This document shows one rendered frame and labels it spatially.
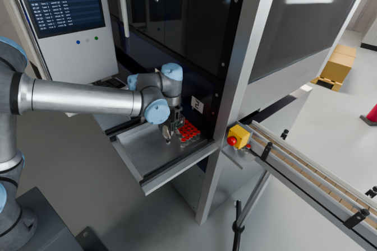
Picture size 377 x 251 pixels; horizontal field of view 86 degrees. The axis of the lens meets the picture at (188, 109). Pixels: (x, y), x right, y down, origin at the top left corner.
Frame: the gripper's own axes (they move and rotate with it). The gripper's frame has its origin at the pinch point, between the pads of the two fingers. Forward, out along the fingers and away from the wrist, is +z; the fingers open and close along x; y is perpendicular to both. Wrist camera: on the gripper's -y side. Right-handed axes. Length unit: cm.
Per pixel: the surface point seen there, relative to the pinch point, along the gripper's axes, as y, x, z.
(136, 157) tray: -0.2, -16.5, 5.2
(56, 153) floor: -113, -49, 93
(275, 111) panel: 17, 68, 5
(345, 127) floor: 42, 245, 93
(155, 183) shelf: 15.4, -16.4, 5.4
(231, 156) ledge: 24.1, 19.5, 5.4
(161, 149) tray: 2.6, -5.3, 5.2
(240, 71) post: 17.5, 18.5, -35.5
